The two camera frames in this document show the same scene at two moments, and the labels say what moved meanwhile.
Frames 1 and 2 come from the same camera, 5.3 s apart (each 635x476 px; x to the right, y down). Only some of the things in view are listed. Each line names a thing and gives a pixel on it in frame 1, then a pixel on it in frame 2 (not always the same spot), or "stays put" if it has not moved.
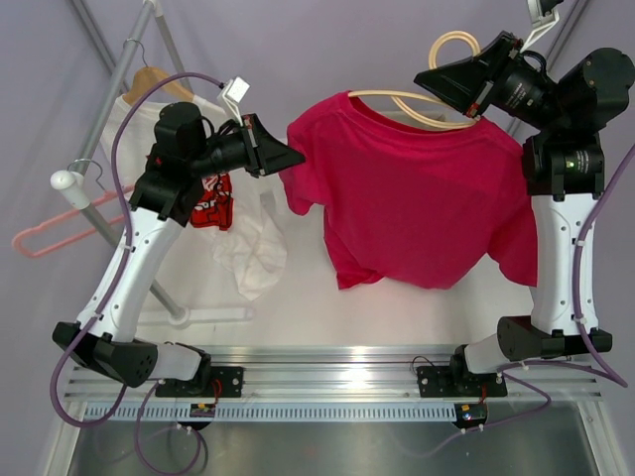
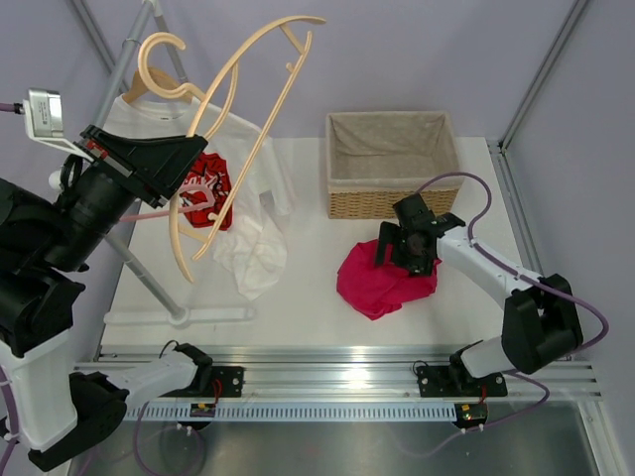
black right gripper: x=473 y=84 to x=388 y=234
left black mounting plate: x=217 y=382 stays put
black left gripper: x=264 y=153 to x=155 y=164
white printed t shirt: x=246 y=209 stays put
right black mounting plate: x=454 y=381 stays put
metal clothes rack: x=74 y=185 stays put
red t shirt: x=410 y=203 to x=375 y=290
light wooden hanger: x=400 y=97 to x=302 y=40
